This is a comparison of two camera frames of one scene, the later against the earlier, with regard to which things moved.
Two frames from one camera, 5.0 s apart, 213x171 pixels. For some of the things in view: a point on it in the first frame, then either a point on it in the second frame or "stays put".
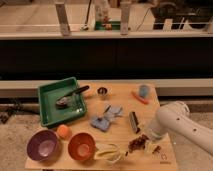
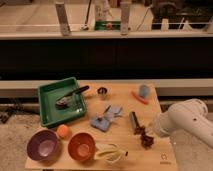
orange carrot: (139, 98) stays put
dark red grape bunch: (139, 143) -> (145, 140)
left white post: (63, 19) stays put
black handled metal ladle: (65, 101) stays put
